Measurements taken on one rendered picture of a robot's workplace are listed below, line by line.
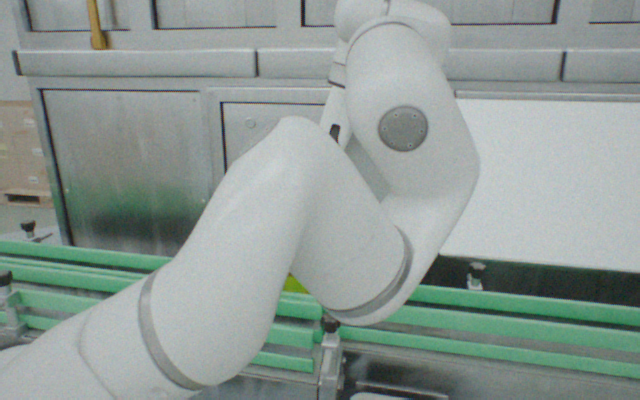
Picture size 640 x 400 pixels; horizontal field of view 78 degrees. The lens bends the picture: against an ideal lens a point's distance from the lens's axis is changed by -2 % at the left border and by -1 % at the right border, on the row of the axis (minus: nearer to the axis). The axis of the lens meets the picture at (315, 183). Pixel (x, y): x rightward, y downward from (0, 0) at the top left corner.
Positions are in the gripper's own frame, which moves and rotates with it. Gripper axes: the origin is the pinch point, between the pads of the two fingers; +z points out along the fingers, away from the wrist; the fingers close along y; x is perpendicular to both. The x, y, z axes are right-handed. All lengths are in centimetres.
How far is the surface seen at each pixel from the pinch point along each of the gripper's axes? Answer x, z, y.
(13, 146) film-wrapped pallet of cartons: -311, 146, -242
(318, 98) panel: -6.3, -10.2, -11.9
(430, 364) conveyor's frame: 27.2, 25.3, 6.5
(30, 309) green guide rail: -46, 39, 13
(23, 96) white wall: -376, 124, -318
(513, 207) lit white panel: 35.4, -1.1, -11.5
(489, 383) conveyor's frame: 37.4, 24.9, 6.6
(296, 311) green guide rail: 2.4, 24.0, 6.4
